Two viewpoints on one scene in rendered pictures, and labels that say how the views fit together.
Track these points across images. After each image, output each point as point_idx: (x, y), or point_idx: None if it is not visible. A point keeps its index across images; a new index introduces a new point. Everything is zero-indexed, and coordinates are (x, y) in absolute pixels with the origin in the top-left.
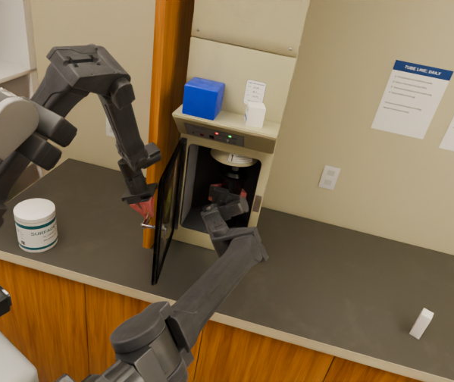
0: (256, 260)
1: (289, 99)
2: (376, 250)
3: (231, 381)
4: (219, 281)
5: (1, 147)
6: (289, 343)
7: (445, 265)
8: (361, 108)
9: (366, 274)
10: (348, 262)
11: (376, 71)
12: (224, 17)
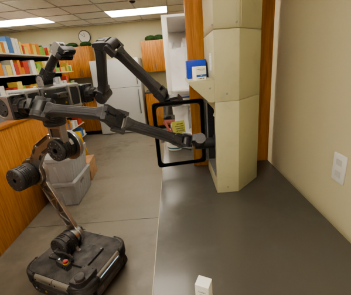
0: (95, 115)
1: (312, 82)
2: (338, 272)
3: None
4: (70, 106)
5: (53, 52)
6: None
7: None
8: None
9: (272, 261)
10: (277, 246)
11: None
12: (205, 20)
